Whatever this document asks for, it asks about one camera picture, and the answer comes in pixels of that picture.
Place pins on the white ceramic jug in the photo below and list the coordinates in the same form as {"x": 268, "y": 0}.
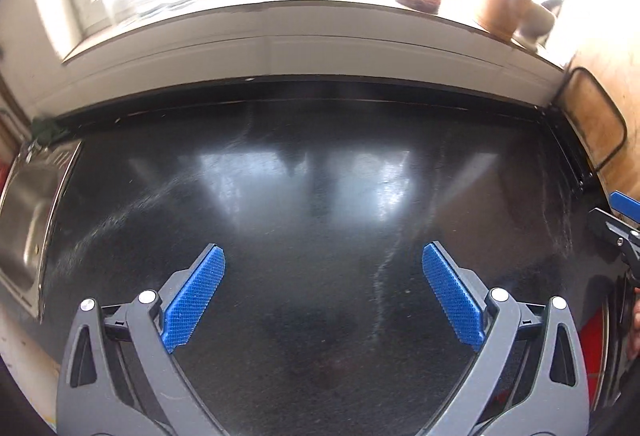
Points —
{"x": 537, "y": 23}

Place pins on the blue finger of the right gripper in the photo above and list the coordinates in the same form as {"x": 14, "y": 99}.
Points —
{"x": 625, "y": 205}
{"x": 609, "y": 228}

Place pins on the steel kitchen sink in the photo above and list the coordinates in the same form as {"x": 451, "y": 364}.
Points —
{"x": 30, "y": 195}

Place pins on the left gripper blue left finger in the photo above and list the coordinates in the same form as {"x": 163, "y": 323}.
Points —
{"x": 186, "y": 295}

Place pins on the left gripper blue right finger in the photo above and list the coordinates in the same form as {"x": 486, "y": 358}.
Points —
{"x": 463, "y": 309}

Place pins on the dark green scouring pad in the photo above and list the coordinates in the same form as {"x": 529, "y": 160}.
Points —
{"x": 46, "y": 131}

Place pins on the red trash bin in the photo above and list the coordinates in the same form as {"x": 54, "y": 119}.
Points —
{"x": 594, "y": 341}

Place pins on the wooden board with black frame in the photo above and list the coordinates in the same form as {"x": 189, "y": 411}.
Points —
{"x": 596, "y": 119}

